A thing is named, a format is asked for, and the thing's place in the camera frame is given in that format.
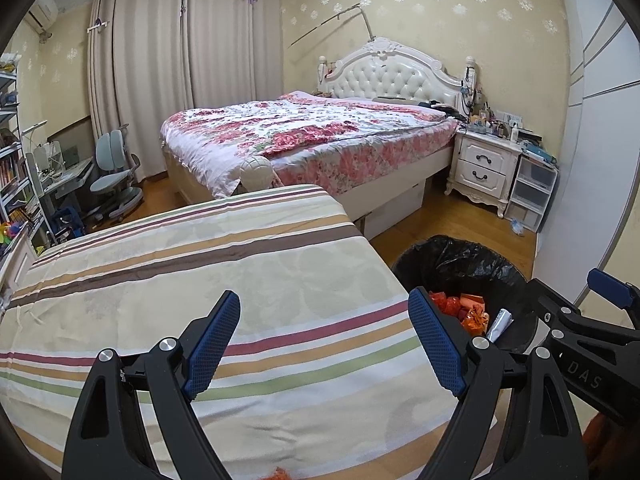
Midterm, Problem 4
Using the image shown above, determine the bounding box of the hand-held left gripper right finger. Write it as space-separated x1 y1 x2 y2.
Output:
407 287 586 480

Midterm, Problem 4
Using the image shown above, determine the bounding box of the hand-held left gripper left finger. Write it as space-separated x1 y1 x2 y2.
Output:
62 290 242 480

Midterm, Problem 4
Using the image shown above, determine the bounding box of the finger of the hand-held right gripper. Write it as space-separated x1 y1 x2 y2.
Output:
524 279 583 333
586 268 640 331

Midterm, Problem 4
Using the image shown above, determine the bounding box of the small red foam fruit net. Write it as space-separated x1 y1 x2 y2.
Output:
427 290 463 321

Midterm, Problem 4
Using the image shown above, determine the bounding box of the orange wrapper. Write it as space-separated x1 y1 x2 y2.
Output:
459 292 491 336

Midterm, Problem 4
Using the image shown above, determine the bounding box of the silver white stick packet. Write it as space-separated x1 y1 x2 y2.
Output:
485 309 514 345

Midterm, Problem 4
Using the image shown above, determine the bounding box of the black bagged trash bin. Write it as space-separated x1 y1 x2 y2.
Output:
391 235 541 356

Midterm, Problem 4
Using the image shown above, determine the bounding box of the plastic drawer unit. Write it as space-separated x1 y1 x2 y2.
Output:
505 155 558 233

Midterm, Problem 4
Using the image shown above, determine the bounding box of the white storage box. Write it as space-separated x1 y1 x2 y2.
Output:
362 180 426 241

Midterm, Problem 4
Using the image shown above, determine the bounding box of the white wardrobe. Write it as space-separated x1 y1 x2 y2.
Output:
535 0 640 306

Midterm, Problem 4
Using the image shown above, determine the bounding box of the white nightstand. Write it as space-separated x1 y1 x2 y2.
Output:
444 127 521 218

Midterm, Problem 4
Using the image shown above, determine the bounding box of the round white cushion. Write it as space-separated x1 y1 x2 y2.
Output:
239 156 276 193

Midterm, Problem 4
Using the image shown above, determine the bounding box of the pile of bedside items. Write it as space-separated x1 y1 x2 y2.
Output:
460 57 543 141

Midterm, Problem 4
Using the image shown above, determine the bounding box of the grey blue desk chair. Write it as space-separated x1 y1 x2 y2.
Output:
90 130 146 223

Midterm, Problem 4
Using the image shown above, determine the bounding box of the study desk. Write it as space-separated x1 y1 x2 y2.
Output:
25 140 96 241

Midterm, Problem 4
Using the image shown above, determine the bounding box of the pile of colourful toys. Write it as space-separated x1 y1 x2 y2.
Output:
0 220 31 248

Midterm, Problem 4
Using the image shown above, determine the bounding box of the floral quilt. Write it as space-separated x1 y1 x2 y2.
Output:
160 91 463 198

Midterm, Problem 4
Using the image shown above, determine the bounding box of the white bookshelf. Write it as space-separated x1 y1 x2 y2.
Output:
0 70 46 251

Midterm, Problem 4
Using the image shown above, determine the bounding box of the bed with floral quilt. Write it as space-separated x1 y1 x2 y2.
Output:
162 36 476 216

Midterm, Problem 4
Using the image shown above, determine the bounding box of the beige curtain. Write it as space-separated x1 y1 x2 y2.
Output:
87 0 193 181
182 0 286 108

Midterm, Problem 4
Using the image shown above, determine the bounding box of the white air conditioner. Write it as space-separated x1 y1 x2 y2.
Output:
25 0 58 31

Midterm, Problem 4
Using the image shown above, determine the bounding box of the white wooden bed rail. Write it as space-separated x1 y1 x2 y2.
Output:
0 230 38 311

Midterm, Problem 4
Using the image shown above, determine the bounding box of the wall mounted rod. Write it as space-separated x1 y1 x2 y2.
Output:
287 2 376 51

